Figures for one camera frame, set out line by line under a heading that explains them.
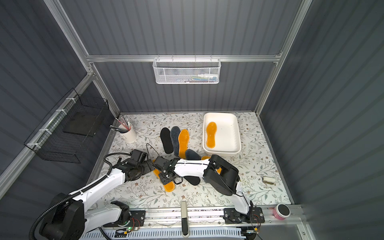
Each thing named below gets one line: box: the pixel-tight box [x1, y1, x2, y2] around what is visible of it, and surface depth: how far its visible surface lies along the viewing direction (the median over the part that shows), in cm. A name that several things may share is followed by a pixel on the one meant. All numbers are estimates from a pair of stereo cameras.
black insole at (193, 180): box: [183, 175, 201, 186], surface depth 86 cm
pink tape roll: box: [272, 203, 291, 220], surface depth 72 cm
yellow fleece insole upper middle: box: [178, 129, 190, 159], surface depth 104 cm
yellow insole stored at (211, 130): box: [206, 121, 217, 149], surface depth 107 cm
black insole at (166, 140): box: [160, 127, 174, 154], surface depth 104 cm
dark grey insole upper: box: [170, 126, 181, 157], surface depth 107 cm
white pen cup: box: [118, 123, 137, 143], surface depth 100 cm
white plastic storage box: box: [202, 112, 242, 155], surface depth 110 cm
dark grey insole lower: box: [185, 149, 202, 161], surface depth 98 cm
